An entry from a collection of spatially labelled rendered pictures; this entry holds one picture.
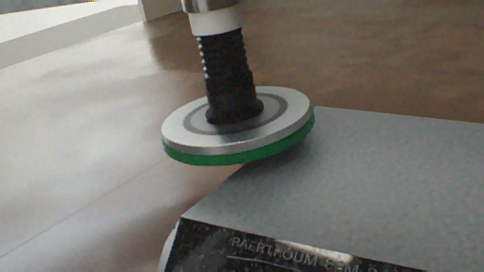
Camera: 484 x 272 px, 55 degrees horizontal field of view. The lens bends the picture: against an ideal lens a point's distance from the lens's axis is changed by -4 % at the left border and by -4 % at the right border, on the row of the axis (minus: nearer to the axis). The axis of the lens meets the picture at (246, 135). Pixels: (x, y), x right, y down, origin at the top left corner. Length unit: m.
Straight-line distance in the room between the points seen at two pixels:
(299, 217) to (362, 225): 0.07
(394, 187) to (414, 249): 0.11
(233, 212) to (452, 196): 0.24
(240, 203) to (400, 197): 0.18
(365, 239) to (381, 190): 0.09
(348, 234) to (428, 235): 0.08
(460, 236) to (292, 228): 0.17
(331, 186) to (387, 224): 0.10
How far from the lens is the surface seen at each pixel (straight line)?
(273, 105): 0.68
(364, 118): 0.74
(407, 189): 0.56
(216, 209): 0.57
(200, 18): 0.61
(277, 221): 0.52
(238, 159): 0.58
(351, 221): 0.51
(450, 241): 0.48
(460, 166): 0.60
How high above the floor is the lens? 1.14
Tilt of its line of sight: 23 degrees down
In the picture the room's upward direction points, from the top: 11 degrees counter-clockwise
